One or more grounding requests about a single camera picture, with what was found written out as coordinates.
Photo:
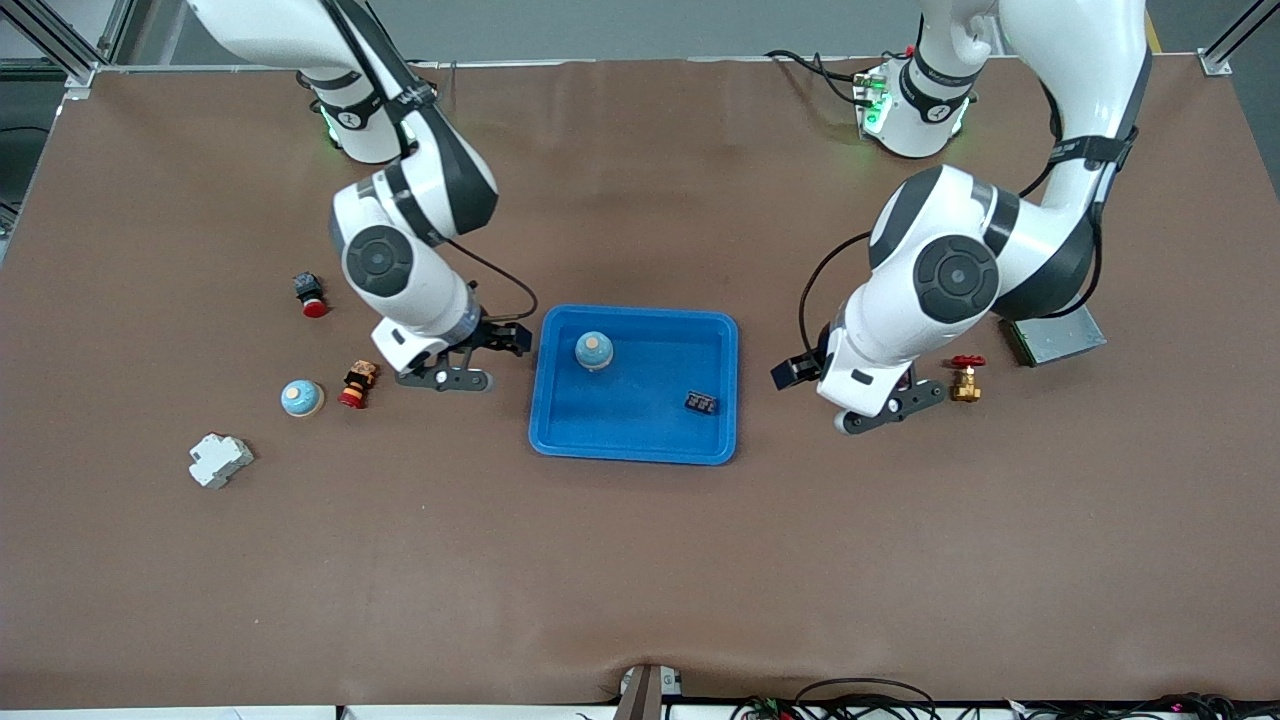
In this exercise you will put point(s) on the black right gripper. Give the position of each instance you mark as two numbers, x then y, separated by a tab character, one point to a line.
494	334

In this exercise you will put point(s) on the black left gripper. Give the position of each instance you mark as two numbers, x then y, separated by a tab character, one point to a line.
797	370

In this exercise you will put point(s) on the light blue call bell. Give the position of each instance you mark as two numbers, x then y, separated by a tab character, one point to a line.
301	398
594	351

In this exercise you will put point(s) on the black capacitor with metal terminals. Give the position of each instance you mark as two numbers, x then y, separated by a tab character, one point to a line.
701	403

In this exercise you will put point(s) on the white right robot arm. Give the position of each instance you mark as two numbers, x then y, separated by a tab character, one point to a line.
400	270

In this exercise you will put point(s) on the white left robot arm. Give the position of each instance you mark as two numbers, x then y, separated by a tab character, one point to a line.
950	280

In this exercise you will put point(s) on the blue plastic tray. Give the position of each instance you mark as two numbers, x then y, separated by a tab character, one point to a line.
650	430

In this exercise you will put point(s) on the red button with yellow body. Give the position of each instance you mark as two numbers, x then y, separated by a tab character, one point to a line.
352	397

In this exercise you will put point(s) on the red button with dark body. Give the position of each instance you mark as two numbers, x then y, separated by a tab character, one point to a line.
314	306

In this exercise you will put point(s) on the brown table cover sheet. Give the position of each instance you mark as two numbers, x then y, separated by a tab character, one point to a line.
640	560

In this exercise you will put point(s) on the grey metal power supply box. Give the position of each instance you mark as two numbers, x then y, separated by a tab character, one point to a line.
1060	342

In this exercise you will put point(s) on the white circuit breaker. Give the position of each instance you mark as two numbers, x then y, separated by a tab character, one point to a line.
218	460

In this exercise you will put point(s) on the grey table edge mount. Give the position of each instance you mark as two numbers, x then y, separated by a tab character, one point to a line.
645	695

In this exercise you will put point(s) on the aluminium frame post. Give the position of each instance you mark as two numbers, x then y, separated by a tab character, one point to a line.
78	80
1217	64

